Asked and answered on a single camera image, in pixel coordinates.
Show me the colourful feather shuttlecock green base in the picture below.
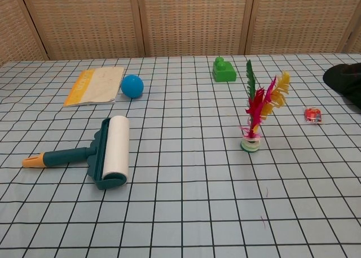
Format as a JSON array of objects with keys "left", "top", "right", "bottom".
[{"left": 239, "top": 59, "right": 291, "bottom": 154}]

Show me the woven wicker screen panel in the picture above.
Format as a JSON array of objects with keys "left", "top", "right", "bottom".
[
  {"left": 17, "top": 0, "right": 148, "bottom": 60},
  {"left": 239, "top": 0, "right": 359, "bottom": 56},
  {"left": 137, "top": 0, "right": 256, "bottom": 57},
  {"left": 0, "top": 0, "right": 50, "bottom": 67},
  {"left": 345, "top": 14, "right": 361, "bottom": 54}
]

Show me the green toy building block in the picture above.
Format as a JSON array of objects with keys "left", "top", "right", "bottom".
[{"left": 212, "top": 56, "right": 237, "bottom": 83}]

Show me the small red candy packet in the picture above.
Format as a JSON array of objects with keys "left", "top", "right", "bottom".
[{"left": 303, "top": 106, "right": 324, "bottom": 125}]

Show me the blue rubber ball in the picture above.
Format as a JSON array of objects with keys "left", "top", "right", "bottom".
[{"left": 121, "top": 75, "right": 144, "bottom": 99}]

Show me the blue checkered tablecloth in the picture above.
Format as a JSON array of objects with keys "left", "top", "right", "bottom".
[{"left": 0, "top": 52, "right": 361, "bottom": 258}]

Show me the yellow and white notebook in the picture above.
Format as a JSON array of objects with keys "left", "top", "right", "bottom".
[{"left": 62, "top": 67, "right": 125, "bottom": 108}]

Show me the teal lint roller orange tip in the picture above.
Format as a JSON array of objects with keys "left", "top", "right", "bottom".
[{"left": 22, "top": 115, "right": 130, "bottom": 191}]

